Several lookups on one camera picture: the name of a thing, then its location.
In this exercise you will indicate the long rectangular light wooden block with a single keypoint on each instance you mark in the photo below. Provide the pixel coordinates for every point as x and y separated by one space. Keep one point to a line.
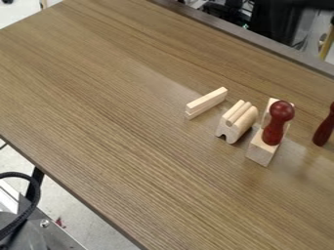
262 150

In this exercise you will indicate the flat light wooden block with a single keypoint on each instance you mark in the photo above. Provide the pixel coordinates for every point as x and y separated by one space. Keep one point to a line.
206 102

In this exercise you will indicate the red wooden peg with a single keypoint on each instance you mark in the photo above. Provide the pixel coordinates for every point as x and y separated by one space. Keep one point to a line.
325 128

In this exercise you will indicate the arched light wooden block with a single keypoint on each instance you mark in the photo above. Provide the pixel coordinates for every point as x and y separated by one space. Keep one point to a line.
237 122

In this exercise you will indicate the grey metal base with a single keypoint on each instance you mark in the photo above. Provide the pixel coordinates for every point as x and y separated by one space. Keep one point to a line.
32 232

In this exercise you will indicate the red wooden pawn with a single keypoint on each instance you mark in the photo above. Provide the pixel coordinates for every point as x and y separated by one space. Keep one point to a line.
278 123

